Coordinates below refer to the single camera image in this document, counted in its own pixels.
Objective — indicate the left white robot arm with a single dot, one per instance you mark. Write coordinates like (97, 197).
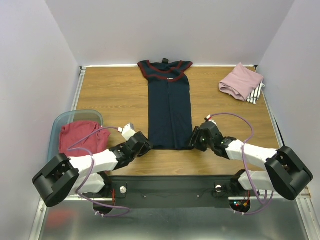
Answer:
(62, 175)

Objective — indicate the navy basketball tank top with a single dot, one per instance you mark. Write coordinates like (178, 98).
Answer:
(169, 104)

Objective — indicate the maroon red tank top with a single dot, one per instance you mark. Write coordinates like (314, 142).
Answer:
(73, 132)

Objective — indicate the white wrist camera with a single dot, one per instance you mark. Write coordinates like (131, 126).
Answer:
(128, 131)
(210, 120)

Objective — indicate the blue plastic bin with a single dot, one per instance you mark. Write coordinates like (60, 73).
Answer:
(67, 118)

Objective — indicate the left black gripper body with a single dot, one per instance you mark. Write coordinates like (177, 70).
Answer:
(146, 148)

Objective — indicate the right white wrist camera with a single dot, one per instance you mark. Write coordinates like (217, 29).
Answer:
(210, 120)

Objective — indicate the folded pink tank top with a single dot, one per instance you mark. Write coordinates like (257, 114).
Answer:
(240, 82)

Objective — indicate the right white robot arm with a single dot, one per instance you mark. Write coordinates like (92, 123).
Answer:
(281, 170)

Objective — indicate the striped white folded tank top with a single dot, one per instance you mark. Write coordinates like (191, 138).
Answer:
(255, 94)

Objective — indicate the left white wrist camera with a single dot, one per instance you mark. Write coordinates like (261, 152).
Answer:
(128, 131)

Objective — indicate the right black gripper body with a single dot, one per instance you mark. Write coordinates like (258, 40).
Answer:
(195, 138)

